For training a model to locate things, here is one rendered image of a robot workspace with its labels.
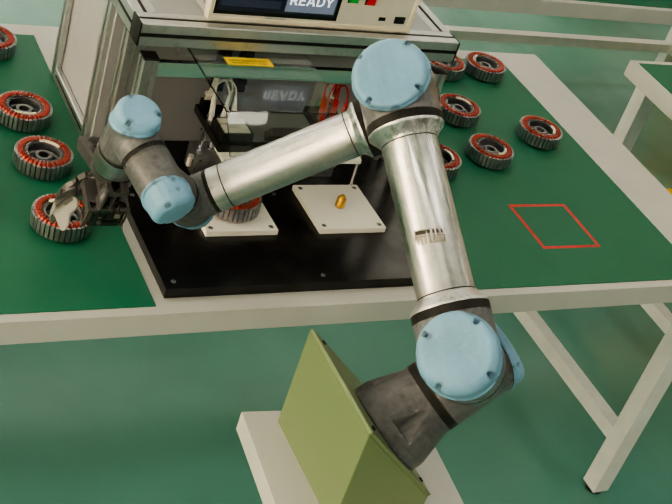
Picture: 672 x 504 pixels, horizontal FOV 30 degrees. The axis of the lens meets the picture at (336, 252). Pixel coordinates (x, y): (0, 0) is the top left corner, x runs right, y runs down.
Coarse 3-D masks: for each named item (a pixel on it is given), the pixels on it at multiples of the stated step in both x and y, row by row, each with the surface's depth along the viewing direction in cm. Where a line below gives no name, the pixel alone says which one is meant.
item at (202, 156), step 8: (192, 144) 250; (208, 144) 252; (192, 152) 250; (200, 152) 248; (208, 152) 249; (216, 152) 250; (192, 160) 250; (200, 160) 249; (208, 160) 250; (216, 160) 250; (192, 168) 250; (200, 168) 250
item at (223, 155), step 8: (200, 112) 246; (216, 112) 248; (200, 120) 246; (216, 120) 241; (224, 120) 242; (208, 128) 243; (216, 128) 240; (224, 128) 239; (216, 136) 240; (224, 136) 238; (200, 144) 249; (216, 144) 240; (224, 144) 239; (224, 152) 240; (224, 160) 238
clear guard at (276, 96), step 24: (192, 48) 230; (216, 72) 225; (240, 72) 228; (264, 72) 231; (288, 72) 233; (312, 72) 236; (240, 96) 221; (264, 96) 223; (288, 96) 226; (312, 96) 228; (240, 120) 216; (264, 120) 219; (288, 120) 221; (312, 120) 223; (240, 144) 216; (264, 144) 218
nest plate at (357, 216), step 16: (304, 192) 255; (320, 192) 257; (336, 192) 259; (352, 192) 261; (304, 208) 252; (320, 208) 252; (336, 208) 254; (352, 208) 256; (368, 208) 257; (320, 224) 248; (336, 224) 249; (352, 224) 251; (368, 224) 253
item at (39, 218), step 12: (36, 204) 226; (48, 204) 228; (36, 216) 224; (48, 216) 224; (72, 216) 230; (84, 216) 227; (36, 228) 224; (48, 228) 223; (72, 228) 224; (84, 228) 225; (60, 240) 224; (72, 240) 225
